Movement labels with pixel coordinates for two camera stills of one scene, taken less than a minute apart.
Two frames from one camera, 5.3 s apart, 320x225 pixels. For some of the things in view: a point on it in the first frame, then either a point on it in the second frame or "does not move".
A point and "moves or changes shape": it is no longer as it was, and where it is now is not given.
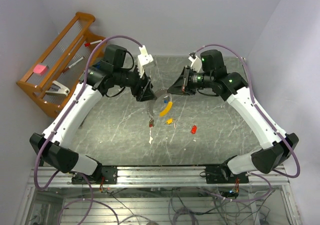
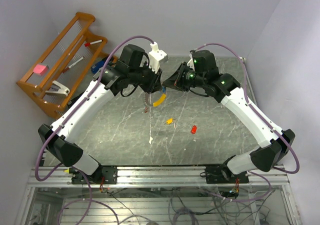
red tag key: x=193 y=129 does not move
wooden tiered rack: x=56 y=75 does not move
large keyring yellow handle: x=149 y=104 moves or changes shape
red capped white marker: x=88 y=44 does not move
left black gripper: x=142 y=94 -> x=155 y=85
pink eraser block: x=41 y=69 does not move
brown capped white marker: x=72 y=64 does not move
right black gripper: x=182 y=86 -> x=176 y=80
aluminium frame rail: x=186 y=176 does not move
